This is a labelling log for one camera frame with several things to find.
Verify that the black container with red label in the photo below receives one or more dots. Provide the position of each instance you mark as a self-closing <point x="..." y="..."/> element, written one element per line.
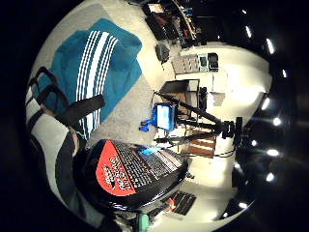
<point x="135" y="174"/>

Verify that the teal towel with white stripes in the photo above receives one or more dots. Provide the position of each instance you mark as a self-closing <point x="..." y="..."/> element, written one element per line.
<point x="106" y="67"/>

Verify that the blue lit screen device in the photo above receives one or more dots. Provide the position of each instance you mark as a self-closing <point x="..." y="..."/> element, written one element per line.
<point x="163" y="116"/>

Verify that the small grey device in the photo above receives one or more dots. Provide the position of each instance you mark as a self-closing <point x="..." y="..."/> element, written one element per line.
<point x="162" y="52"/>

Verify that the black open box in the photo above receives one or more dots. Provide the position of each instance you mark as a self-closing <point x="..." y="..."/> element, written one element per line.
<point x="180" y="88"/>

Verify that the grey flat panel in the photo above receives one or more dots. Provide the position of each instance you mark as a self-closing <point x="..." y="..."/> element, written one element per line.
<point x="186" y="63"/>

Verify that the brown wooden slatted crate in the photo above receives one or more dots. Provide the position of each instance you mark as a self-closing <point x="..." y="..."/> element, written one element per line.
<point x="202" y="144"/>

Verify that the dark cluttered shelf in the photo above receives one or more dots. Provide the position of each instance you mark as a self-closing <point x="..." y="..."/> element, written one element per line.
<point x="174" y="22"/>

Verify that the green small object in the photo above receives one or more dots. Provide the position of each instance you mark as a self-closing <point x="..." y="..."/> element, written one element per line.
<point x="143" y="222"/>

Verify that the black flat ribbed pad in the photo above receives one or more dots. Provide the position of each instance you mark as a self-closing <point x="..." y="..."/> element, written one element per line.
<point x="182" y="202"/>

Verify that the black square case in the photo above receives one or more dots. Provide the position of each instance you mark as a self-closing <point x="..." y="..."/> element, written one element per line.
<point x="213" y="61"/>

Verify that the row of ceiling lamps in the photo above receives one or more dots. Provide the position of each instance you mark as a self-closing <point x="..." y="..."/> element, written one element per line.
<point x="270" y="106"/>

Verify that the black camera tripod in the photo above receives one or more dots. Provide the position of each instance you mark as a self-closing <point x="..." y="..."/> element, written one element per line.
<point x="193" y="112"/>

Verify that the black camera on tripod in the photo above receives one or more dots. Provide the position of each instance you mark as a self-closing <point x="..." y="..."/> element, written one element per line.
<point x="233" y="129"/>

